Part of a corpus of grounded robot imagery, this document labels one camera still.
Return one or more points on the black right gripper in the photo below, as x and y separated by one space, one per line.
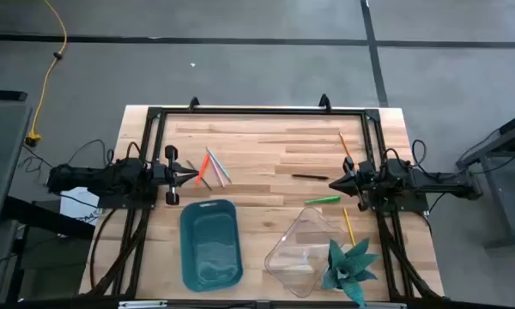
364 178

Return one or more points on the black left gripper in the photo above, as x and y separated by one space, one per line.
167 175

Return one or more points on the dark grey pencil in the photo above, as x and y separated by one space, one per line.
207 185

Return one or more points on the green pen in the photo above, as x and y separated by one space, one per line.
322 200

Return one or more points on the pink pencil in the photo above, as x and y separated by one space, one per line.
216 168

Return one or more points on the mint green pencil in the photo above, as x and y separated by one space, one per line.
221 169

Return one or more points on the black pen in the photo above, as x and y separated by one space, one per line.
310 177

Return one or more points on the yellow pencil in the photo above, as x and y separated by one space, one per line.
349 226

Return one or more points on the orange pencil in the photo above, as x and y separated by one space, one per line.
344 143

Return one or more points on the teal plastic bin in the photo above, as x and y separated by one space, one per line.
212 253

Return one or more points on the clear plastic container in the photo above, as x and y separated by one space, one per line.
298 253

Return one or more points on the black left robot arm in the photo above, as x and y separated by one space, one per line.
90 178

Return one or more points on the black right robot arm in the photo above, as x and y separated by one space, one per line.
433 182

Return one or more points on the teal artificial plant white pot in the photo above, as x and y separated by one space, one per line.
347 268

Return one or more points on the white paper sheet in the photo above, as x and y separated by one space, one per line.
75 206

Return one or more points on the silver metal bar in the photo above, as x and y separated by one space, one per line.
141 304
386 306

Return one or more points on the black metal stand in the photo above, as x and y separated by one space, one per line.
47 214

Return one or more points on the grey metal table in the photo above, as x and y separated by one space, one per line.
493 143

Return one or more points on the dark grey table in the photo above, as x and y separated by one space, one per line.
0 163

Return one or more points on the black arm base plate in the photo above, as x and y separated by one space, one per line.
124 202
407 205

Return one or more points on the black aluminium table frame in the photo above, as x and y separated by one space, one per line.
262 111

